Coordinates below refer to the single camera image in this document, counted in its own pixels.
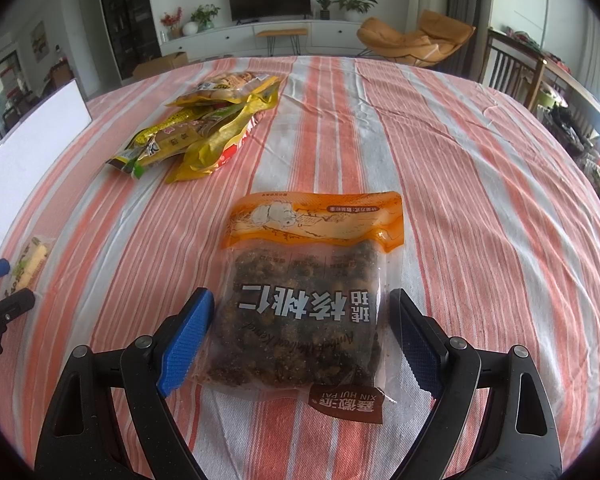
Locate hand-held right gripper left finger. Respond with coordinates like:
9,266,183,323
34,286,216,480

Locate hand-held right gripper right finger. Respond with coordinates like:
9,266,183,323
389,287,563,480

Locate small clear yellow snack packet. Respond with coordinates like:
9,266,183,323
7,236,53,293

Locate orange brown walnut bag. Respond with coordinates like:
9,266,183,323
190,191,405,426

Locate white board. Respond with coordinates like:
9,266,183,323
0,79,93,196

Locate gold snack packet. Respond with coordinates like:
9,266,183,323
166,97,276,184

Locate orange red snack packet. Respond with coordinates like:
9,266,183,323
215,130,253,168

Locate glass sliding door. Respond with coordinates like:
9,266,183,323
0,45,23,136

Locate brown cardboard box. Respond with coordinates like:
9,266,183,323
132,51,188,80

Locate green pot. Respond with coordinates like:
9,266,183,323
539,87,566,113

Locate cluttered wooden side table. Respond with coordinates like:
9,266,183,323
540,50,600,201

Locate dark display cabinet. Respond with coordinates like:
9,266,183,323
96,0,162,81

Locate dark wooden chair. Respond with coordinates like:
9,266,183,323
485,27,546,111

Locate orange lounge chair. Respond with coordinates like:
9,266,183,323
356,9,477,68

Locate white tv cabinet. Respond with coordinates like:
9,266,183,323
160,19,381,61

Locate red flowers in vase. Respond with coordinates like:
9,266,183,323
160,7,183,38

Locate wooden bench with metal legs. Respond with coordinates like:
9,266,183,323
255,27,310,57

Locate green plant in glass vase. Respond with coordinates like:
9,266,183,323
190,4,221,32

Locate grey curtain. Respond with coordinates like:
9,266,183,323
447,0,496,81

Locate large potted green plant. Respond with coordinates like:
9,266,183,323
332,0,378,22

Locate wall picture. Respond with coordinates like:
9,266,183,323
30,21,48,63

